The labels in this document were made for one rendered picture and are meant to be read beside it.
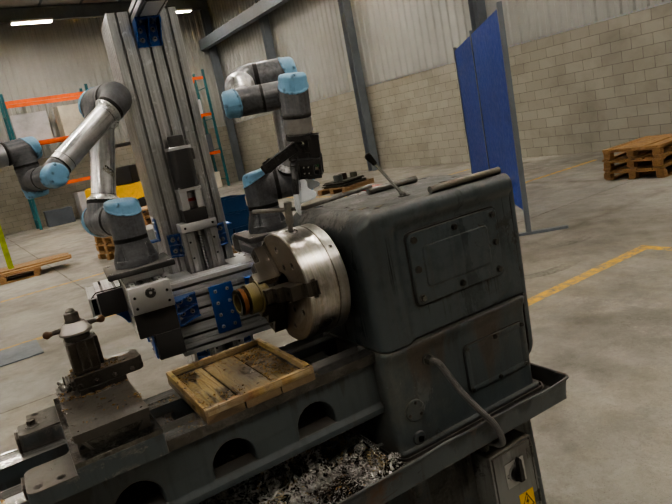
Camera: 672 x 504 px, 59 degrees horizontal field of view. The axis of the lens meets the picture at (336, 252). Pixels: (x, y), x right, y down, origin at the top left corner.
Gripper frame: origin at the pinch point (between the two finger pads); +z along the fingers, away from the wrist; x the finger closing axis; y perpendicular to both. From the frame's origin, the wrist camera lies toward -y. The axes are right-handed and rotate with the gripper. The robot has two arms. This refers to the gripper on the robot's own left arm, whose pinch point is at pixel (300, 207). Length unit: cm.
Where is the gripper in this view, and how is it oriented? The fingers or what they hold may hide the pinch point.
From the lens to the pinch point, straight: 164.1
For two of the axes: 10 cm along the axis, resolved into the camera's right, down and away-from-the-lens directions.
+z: 1.0, 9.3, 3.5
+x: 0.5, -3.6, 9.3
